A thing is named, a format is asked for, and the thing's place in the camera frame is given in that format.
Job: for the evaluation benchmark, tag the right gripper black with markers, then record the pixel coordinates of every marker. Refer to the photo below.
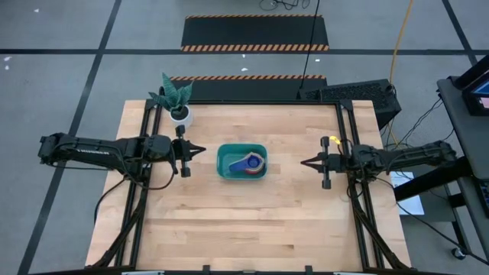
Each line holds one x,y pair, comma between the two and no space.
336,162

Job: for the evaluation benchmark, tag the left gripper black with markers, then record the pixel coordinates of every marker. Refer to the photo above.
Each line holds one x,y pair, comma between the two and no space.
182,151

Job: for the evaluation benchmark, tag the teal plastic basket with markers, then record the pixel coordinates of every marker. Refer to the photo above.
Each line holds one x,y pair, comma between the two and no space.
229,153

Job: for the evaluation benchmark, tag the small dark blue measuring cup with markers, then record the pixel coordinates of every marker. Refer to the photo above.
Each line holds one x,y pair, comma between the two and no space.
238,166

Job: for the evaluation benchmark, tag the red measuring cup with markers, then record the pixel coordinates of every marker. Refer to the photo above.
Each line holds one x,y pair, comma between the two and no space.
252,172

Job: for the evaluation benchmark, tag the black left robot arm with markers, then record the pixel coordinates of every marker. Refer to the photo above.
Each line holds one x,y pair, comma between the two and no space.
95,151

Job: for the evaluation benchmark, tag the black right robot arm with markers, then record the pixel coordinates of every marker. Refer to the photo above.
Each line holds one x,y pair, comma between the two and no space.
412,156

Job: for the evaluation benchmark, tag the yellow tag on gripper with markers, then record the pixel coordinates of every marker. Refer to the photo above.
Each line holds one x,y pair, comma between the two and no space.
335,140

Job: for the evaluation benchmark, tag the snake plant in white pot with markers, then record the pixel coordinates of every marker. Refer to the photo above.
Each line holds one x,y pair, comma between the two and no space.
181,116

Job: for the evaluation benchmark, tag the black computer tower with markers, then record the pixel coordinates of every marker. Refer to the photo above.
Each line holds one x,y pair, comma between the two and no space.
355,95

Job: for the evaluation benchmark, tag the black hazard-striped floor mat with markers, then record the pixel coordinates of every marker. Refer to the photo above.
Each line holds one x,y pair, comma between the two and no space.
254,32
248,89

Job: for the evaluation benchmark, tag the white paper sheet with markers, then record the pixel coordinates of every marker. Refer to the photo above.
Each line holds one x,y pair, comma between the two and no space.
414,202

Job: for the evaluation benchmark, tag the black side desk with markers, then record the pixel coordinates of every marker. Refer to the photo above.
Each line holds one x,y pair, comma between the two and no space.
470,145

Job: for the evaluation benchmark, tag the black laptop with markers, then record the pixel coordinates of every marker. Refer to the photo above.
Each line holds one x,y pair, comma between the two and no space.
477,103

